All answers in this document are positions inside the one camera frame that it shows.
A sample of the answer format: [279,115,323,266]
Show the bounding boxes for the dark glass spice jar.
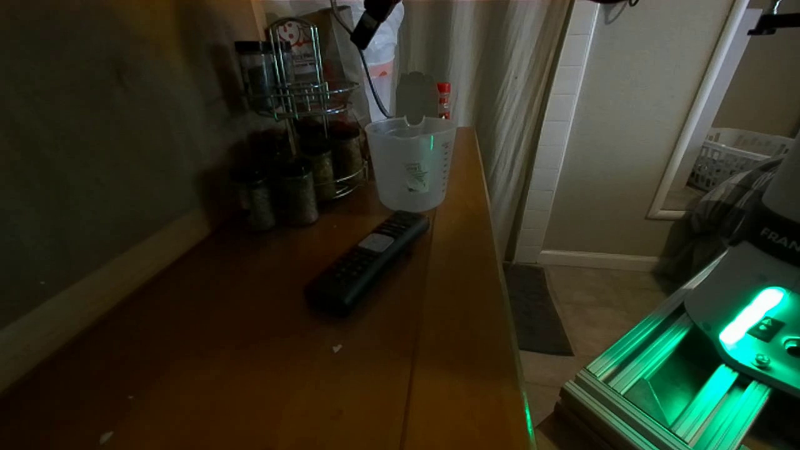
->
[326,115,371,200]

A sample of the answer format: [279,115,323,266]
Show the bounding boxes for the small spice shaker jar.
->
[278,160,323,229]

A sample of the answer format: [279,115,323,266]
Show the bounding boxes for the clear glass bottle red label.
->
[266,16,328,115]

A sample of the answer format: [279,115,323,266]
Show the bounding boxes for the red spice bottle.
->
[434,76,456,121]

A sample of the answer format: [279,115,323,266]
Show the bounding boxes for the metal spice rack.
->
[232,16,376,208]

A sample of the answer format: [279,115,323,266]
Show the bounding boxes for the clear plastic measuring cup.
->
[362,115,459,215]

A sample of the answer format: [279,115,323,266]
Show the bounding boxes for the black remote control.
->
[304,208,432,318]

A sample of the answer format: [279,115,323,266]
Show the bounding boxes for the dark floor mat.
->
[502,261,577,360]

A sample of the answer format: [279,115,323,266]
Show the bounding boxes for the wooden dresser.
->
[0,121,541,450]

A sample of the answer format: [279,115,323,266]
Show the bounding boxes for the white laundry basket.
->
[686,125,800,200]

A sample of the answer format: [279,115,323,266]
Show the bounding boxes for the dark clothes pile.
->
[656,160,786,293]

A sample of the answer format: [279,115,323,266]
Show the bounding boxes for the aluminium extrusion robot stand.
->
[554,248,800,450]

